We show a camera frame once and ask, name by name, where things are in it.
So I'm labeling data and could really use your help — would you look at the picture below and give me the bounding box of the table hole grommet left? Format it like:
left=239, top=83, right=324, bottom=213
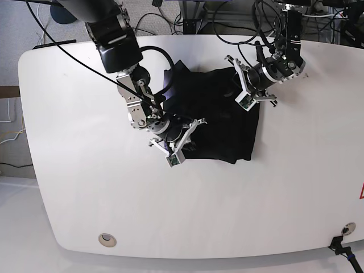
left=98, top=233, right=117, bottom=248

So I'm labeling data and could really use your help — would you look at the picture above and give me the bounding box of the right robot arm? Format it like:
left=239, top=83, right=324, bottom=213
left=60, top=1, right=207, bottom=159

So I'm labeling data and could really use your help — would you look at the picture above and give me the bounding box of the table hole grommet right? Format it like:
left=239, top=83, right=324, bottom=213
left=341, top=222, right=356, bottom=236

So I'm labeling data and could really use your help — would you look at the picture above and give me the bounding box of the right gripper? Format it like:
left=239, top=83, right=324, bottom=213
left=147, top=117, right=207, bottom=155

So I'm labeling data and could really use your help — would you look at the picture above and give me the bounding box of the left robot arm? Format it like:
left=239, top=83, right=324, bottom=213
left=221, top=1, right=305, bottom=111

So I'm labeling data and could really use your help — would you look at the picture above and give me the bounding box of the dark blue round base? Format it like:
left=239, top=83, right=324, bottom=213
left=50, top=6, right=77, bottom=24

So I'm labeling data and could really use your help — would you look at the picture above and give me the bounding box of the red warning sticker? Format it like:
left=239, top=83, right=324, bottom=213
left=359, top=184, right=364, bottom=200

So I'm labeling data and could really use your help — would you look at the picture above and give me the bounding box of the table hole grommet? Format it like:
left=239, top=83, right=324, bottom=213
left=341, top=222, right=356, bottom=236
left=98, top=233, right=117, bottom=248

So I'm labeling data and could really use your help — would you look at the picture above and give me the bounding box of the white cable on floor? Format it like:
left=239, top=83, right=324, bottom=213
left=0, top=98, right=26, bottom=144

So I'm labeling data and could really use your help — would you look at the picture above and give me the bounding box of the black frame base bracket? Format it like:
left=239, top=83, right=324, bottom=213
left=183, top=19, right=203, bottom=35

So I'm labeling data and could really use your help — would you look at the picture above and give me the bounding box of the black T-shirt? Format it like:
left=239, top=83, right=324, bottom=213
left=164, top=61, right=260, bottom=164

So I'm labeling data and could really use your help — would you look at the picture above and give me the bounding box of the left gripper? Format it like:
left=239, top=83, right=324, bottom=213
left=223, top=55, right=278, bottom=107

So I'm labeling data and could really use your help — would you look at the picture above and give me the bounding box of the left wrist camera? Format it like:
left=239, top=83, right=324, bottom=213
left=235, top=91, right=257, bottom=111

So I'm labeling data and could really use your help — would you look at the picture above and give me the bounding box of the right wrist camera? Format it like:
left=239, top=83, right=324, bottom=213
left=166, top=151, right=185, bottom=167

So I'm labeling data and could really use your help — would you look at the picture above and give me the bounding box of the black clamp with cable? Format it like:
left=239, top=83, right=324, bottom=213
left=328, top=235, right=363, bottom=273

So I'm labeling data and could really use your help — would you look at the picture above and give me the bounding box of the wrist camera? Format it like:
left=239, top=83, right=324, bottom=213
left=166, top=151, right=185, bottom=167
left=235, top=91, right=257, bottom=111

